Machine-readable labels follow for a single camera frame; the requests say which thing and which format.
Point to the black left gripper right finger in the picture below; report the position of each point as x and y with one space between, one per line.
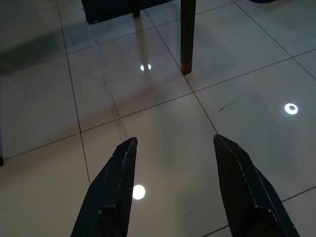
251 197

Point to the light wooden table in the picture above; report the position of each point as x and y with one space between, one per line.
187 37

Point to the dark box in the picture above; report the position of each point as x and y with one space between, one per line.
111 11

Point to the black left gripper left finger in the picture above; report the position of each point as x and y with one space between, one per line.
111 192

